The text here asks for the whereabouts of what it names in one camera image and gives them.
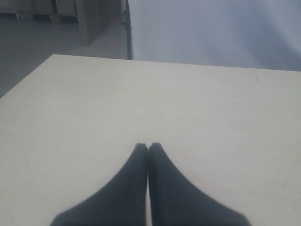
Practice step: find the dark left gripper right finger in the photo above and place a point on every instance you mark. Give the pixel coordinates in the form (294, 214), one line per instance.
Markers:
(175, 201)

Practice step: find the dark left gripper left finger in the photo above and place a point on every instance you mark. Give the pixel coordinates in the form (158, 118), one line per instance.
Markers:
(121, 202)

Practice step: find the wooden furniture in background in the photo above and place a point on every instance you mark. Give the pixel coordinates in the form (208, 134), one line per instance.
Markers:
(93, 15)

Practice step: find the white backdrop cloth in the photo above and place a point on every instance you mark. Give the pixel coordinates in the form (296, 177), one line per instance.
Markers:
(239, 33)

